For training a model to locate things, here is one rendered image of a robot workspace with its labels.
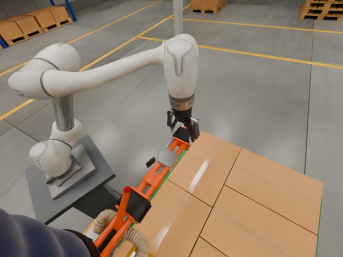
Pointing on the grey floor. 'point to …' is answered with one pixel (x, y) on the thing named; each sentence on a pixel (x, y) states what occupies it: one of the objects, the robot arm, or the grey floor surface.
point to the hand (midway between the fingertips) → (182, 137)
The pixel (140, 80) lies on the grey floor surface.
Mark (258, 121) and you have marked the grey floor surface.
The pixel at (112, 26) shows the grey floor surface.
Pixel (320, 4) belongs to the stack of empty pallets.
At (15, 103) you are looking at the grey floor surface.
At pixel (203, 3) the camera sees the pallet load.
